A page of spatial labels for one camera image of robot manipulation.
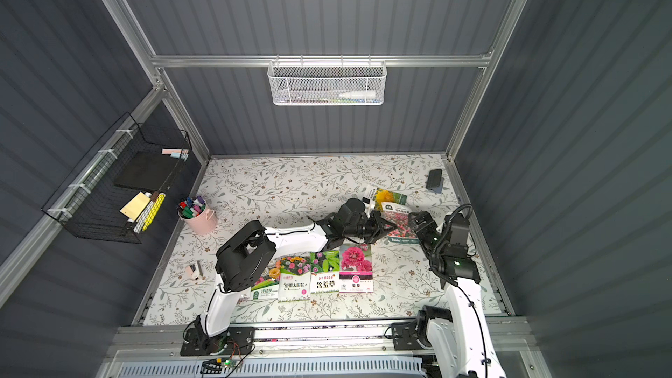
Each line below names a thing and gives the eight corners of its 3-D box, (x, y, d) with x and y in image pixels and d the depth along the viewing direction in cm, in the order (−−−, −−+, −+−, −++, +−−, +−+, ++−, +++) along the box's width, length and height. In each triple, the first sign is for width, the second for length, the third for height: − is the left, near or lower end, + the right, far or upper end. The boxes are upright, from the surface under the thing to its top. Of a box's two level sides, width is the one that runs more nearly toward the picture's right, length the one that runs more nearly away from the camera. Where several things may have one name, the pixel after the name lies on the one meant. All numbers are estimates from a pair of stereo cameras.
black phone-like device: (426, 190, 111) (428, 184, 107) (427, 172, 117) (429, 166, 114) (440, 193, 110) (443, 186, 106) (440, 175, 116) (443, 168, 113)
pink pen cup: (192, 234, 98) (173, 215, 87) (200, 216, 103) (183, 195, 92) (214, 234, 97) (199, 215, 87) (221, 216, 103) (207, 195, 92)
